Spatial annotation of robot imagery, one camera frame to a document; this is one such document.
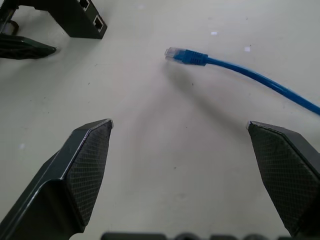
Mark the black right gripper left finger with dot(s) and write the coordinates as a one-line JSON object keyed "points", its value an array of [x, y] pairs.
{"points": [[62, 190]]}

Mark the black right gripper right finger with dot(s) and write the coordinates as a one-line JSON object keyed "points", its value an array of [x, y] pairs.
{"points": [[290, 180]]}

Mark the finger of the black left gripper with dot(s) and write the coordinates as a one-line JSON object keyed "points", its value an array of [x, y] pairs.
{"points": [[6, 15], [22, 48]]}

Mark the small black box with ports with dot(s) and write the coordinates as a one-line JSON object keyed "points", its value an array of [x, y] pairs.
{"points": [[80, 20]]}

